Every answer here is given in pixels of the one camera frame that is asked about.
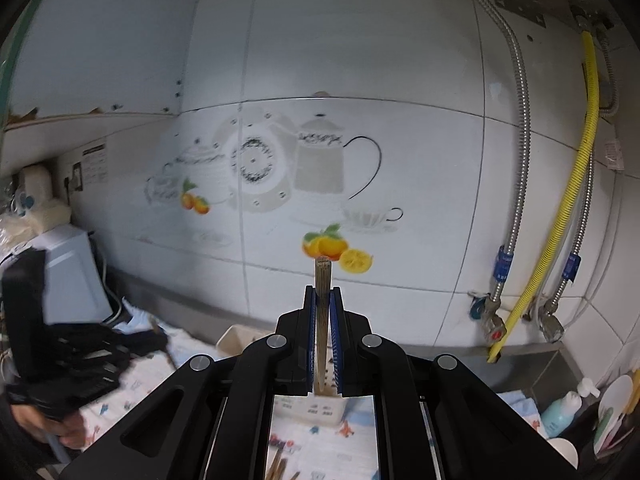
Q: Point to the white label sticker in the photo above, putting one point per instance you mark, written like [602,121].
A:
[95,164]

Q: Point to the wooden chopstick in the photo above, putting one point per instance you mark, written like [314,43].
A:
[322,310]
[294,475]
[276,465]

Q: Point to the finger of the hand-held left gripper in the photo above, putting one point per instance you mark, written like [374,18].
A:
[90,365]
[110,339]

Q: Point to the teal pump bottle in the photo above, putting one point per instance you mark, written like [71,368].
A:
[560,412]

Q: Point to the clear plastic bag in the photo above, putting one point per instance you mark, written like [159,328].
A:
[12,237]

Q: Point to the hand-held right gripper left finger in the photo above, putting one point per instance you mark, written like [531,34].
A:
[310,320]

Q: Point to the white cartoon printed cloth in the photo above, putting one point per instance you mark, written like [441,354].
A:
[145,390]

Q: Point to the cream plastic container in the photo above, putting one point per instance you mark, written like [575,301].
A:
[42,200]

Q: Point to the steel angle valve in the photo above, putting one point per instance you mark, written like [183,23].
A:
[551,322]

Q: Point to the cream utensil holder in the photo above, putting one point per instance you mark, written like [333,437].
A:
[305,410]

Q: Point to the white microwave oven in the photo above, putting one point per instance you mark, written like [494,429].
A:
[70,275]

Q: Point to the pink paper tag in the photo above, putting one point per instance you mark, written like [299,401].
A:
[615,155]

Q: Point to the wall socket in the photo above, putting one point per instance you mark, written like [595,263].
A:
[75,176]

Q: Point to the person's left hand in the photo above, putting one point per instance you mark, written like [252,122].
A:
[45,422]

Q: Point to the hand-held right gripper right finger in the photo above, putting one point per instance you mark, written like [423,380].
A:
[336,325]

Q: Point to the white cup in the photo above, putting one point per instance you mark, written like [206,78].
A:
[564,452]

